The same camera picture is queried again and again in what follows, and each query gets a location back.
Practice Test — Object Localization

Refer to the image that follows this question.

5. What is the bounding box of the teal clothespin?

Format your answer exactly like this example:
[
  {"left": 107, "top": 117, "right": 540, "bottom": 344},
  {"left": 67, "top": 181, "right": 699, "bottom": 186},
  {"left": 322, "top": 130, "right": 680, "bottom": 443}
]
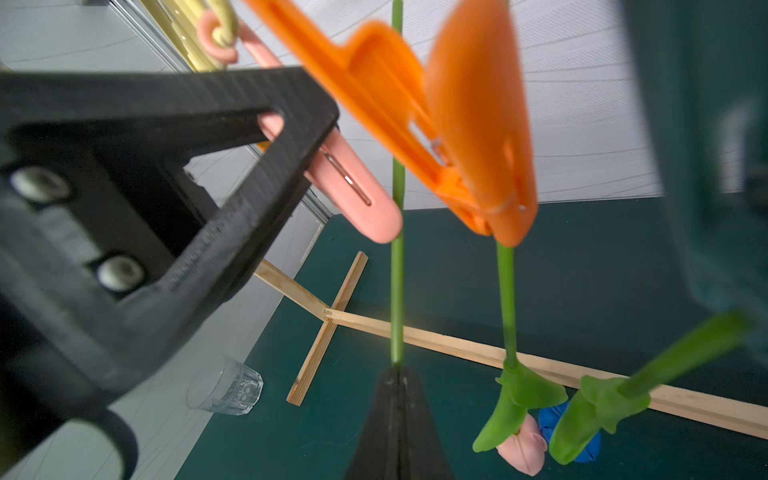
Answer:
[{"left": 621, "top": 1, "right": 767, "bottom": 362}]

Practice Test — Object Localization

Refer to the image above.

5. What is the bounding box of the pink clothespin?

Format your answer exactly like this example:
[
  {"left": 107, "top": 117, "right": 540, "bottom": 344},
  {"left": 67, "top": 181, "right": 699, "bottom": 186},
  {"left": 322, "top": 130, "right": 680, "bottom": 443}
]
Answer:
[{"left": 196, "top": 8, "right": 403, "bottom": 244}]

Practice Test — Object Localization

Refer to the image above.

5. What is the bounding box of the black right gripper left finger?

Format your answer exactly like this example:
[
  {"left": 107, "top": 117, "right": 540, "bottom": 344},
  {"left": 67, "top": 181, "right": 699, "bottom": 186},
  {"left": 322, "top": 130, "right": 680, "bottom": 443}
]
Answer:
[{"left": 344, "top": 367, "right": 399, "bottom": 479}]

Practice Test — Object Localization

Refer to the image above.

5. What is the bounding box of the pink artificial tulip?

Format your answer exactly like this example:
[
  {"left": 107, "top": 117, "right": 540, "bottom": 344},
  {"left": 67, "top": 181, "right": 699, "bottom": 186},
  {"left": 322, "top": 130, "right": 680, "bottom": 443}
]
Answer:
[{"left": 472, "top": 243, "right": 568, "bottom": 477}]

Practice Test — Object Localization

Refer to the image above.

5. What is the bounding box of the clear drinking glass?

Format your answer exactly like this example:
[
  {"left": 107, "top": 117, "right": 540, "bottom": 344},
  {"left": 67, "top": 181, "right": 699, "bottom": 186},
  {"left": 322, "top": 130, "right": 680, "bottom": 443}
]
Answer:
[{"left": 185, "top": 354, "right": 264, "bottom": 416}]

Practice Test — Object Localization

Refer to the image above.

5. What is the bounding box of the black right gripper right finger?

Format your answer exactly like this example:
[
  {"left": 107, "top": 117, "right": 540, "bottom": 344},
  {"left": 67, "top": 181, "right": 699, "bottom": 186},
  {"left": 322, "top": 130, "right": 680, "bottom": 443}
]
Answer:
[{"left": 397, "top": 366, "right": 455, "bottom": 479}]

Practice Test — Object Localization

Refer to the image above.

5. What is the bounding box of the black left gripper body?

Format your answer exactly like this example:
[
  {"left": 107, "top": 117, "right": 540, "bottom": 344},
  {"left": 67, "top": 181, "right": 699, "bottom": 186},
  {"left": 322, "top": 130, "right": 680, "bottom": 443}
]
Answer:
[{"left": 1, "top": 360, "right": 139, "bottom": 479}]

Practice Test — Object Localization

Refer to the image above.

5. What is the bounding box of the wooden clothes rack frame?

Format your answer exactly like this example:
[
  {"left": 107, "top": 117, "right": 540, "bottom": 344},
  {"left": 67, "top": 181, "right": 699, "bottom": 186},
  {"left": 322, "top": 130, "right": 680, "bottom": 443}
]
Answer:
[{"left": 254, "top": 252, "right": 767, "bottom": 439}]

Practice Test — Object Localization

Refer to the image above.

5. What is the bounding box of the yellow wavy clothes hanger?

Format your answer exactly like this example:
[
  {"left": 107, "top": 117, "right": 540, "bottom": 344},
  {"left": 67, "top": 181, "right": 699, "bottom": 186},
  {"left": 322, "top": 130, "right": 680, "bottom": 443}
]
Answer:
[{"left": 140, "top": 0, "right": 239, "bottom": 72}]

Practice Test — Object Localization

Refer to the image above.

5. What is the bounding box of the orange artificial tulip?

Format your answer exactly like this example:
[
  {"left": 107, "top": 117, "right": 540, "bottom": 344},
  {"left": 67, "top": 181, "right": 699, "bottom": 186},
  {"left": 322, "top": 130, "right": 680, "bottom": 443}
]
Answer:
[{"left": 388, "top": 0, "right": 408, "bottom": 370}]

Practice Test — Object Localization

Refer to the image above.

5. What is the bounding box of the blue artificial tulip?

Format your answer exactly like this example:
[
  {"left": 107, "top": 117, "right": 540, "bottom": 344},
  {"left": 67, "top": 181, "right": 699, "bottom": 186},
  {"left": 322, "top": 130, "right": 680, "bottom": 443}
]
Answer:
[{"left": 549, "top": 312, "right": 753, "bottom": 465}]

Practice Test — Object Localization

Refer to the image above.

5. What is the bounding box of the orange clothespin inner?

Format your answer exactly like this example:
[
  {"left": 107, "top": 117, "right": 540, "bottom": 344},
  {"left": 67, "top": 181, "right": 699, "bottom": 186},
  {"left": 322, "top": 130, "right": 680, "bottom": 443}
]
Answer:
[{"left": 242, "top": 0, "right": 540, "bottom": 248}]

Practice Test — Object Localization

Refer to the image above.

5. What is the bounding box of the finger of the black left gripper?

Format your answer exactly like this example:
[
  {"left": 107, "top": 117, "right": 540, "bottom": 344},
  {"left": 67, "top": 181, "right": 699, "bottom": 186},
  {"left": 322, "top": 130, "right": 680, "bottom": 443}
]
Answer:
[{"left": 1, "top": 67, "right": 339, "bottom": 419}]

